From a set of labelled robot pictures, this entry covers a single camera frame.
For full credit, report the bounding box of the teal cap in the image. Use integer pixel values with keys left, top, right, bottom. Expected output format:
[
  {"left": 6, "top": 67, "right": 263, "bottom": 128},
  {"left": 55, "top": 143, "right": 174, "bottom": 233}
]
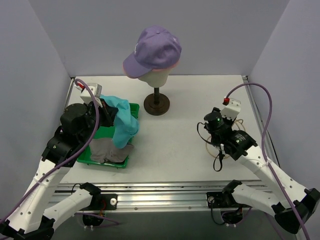
[{"left": 101, "top": 95, "right": 140, "bottom": 149}]

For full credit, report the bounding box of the grey cap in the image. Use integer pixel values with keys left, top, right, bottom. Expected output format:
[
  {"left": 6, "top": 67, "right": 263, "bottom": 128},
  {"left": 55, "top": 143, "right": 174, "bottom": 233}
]
[{"left": 89, "top": 138, "right": 135, "bottom": 164}]

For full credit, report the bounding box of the pink baseball cap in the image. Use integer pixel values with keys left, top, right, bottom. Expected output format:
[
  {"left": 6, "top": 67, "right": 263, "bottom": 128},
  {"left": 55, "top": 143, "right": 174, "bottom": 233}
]
[{"left": 122, "top": 61, "right": 179, "bottom": 79}]

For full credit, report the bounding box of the purple baseball cap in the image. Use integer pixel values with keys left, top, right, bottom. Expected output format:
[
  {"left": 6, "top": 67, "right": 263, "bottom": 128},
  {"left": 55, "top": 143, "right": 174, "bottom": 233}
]
[{"left": 122, "top": 25, "right": 182, "bottom": 79}]

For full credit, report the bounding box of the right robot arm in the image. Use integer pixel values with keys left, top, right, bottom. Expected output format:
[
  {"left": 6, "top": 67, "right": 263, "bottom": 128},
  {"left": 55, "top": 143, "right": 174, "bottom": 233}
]
[{"left": 203, "top": 107, "right": 320, "bottom": 234}]

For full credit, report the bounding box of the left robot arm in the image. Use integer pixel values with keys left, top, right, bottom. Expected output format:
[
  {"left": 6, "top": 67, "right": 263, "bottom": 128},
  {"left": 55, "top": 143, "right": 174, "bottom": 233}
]
[{"left": 0, "top": 101, "right": 118, "bottom": 240}]

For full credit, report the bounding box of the green plastic tray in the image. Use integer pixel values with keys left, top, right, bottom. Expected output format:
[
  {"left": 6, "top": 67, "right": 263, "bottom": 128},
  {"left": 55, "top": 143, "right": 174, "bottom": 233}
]
[{"left": 77, "top": 103, "right": 140, "bottom": 169}]

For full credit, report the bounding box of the mannequin head stand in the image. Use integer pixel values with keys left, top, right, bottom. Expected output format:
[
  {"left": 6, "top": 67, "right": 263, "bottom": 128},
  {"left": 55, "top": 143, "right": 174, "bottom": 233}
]
[{"left": 138, "top": 68, "right": 172, "bottom": 116}]

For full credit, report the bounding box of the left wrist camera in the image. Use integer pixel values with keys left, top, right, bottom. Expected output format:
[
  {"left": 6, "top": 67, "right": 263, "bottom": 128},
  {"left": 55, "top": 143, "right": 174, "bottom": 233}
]
[{"left": 75, "top": 83, "right": 102, "bottom": 107}]

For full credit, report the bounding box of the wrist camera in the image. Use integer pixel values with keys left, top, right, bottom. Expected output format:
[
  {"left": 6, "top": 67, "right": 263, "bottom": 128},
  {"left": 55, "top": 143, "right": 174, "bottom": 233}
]
[
  {"left": 220, "top": 97, "right": 242, "bottom": 121},
  {"left": 75, "top": 83, "right": 102, "bottom": 107}
]

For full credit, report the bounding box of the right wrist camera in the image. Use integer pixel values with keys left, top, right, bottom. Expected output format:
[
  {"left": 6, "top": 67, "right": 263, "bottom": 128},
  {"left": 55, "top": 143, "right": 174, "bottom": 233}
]
[{"left": 220, "top": 97, "right": 242, "bottom": 121}]

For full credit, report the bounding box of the gold wire hat frame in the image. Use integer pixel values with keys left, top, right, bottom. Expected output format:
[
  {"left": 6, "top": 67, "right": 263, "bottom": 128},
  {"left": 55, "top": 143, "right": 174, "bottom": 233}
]
[{"left": 205, "top": 119, "right": 246, "bottom": 159}]

